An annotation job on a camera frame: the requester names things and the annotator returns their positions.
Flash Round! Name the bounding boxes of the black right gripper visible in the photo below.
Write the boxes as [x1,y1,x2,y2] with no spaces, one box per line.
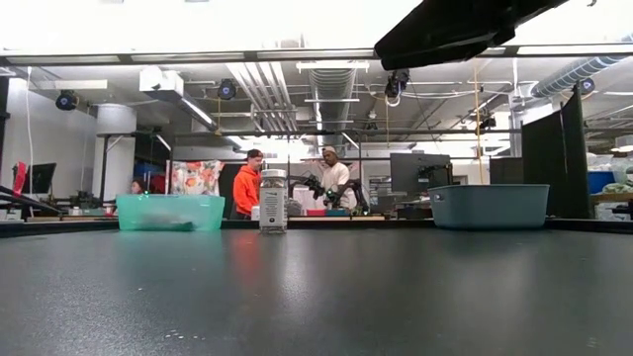
[374,0,570,71]

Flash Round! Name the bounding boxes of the white-lid herb spice jar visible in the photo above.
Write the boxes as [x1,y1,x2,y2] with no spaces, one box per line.
[259,168,289,234]

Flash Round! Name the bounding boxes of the black computer monitor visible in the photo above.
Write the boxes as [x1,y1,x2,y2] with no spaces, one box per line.
[389,152,453,197]
[22,162,57,196]

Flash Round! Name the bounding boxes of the black partition panel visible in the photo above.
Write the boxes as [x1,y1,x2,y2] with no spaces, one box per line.
[520,82,593,220]

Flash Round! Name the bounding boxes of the blue-grey plastic bin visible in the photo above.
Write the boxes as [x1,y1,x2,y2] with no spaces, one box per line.
[427,183,551,230]

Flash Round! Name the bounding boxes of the blue tub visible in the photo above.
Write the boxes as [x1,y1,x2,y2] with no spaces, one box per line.
[587,170,615,196]

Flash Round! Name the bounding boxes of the floral cloth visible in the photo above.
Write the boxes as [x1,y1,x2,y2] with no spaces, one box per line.
[168,159,226,197]

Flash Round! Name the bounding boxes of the white ceiling unit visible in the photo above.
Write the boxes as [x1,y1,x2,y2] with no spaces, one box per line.
[138,65,186,99]

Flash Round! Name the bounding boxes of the black table mat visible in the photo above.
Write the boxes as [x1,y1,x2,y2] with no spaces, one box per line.
[0,217,633,356]

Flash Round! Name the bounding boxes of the teal plastic bin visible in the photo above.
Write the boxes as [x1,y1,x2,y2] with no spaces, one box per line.
[116,193,226,232]

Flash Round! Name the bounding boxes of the hanging black camera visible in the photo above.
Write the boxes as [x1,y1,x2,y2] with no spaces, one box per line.
[384,68,411,108]

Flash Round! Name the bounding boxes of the yellow hanging strap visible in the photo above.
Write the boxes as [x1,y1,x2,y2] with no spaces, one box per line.
[473,61,484,170]

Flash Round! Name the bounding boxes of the ribbed ceiling duct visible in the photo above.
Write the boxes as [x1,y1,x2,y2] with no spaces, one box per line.
[309,66,358,155]

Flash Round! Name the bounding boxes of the silver flexible duct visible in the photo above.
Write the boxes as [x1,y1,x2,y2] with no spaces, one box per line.
[530,33,633,99]

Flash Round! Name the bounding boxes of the overhead frame beam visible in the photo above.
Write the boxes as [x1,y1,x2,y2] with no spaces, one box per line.
[0,45,633,67]

